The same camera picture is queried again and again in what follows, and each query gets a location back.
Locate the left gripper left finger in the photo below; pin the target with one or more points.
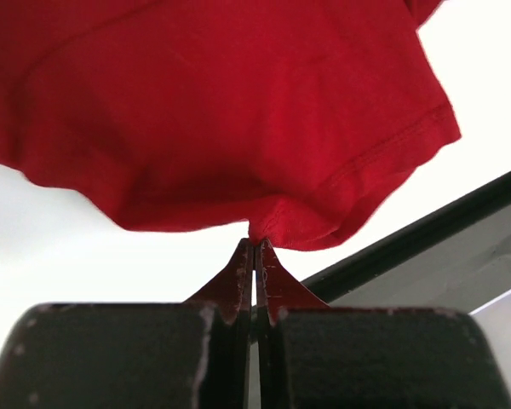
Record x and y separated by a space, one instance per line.
192 354

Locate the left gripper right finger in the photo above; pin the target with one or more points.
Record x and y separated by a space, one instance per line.
314 356

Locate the dark red t shirt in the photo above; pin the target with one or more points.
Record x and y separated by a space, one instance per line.
298 117

